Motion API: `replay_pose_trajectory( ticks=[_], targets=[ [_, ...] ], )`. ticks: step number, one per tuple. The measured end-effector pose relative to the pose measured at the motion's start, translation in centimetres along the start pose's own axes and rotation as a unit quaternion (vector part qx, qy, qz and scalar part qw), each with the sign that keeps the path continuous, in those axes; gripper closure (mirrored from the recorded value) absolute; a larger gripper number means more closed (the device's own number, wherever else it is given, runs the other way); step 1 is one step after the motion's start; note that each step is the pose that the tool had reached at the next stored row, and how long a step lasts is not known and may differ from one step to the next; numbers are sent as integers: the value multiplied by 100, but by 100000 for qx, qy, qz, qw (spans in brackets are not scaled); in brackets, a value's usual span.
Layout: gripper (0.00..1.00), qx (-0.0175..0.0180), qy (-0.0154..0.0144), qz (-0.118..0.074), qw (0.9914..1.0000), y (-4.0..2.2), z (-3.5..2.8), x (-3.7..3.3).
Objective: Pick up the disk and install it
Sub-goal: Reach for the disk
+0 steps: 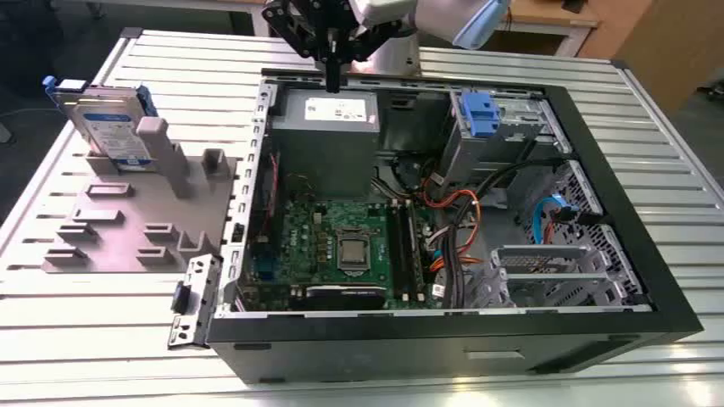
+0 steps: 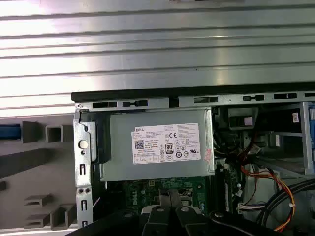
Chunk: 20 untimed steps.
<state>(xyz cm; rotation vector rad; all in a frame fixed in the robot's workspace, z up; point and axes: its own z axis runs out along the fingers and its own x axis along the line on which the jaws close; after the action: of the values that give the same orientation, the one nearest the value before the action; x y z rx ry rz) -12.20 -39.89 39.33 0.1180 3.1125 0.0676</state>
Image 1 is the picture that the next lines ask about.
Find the grey power supply unit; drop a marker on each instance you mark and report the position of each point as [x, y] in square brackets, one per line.
[323, 161]

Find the metal disk bay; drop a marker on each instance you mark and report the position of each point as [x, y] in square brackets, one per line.
[543, 276]

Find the grey parts rack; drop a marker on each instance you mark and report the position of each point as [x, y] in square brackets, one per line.
[141, 203]

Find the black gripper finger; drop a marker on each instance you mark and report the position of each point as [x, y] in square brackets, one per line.
[288, 29]
[373, 42]

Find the wooden desk white frame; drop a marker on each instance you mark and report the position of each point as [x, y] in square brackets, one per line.
[553, 17]

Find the silver CPU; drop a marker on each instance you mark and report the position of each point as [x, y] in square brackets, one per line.
[355, 254]

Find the metal optical drive cage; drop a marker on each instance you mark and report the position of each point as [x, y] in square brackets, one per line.
[497, 148]

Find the black RAM slot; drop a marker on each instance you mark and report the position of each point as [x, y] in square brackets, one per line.
[415, 254]
[397, 250]

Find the green motherboard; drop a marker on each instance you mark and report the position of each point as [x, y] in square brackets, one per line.
[305, 237]

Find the metal expansion card retainer bracket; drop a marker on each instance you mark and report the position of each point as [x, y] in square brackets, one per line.
[207, 275]

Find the black graphics card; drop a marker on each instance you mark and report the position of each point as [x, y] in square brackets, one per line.
[339, 297]

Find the CPU socket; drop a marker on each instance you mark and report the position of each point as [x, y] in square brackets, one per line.
[355, 231]

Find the hard disk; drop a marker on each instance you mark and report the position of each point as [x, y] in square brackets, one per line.
[113, 131]

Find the black open PC case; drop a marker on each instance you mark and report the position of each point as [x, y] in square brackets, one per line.
[396, 347]

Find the wooden cabinet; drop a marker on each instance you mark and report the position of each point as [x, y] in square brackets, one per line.
[661, 42]

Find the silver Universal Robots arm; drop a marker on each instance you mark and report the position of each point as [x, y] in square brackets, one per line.
[396, 55]

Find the blue plastic drive latch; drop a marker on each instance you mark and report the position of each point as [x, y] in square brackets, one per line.
[479, 114]

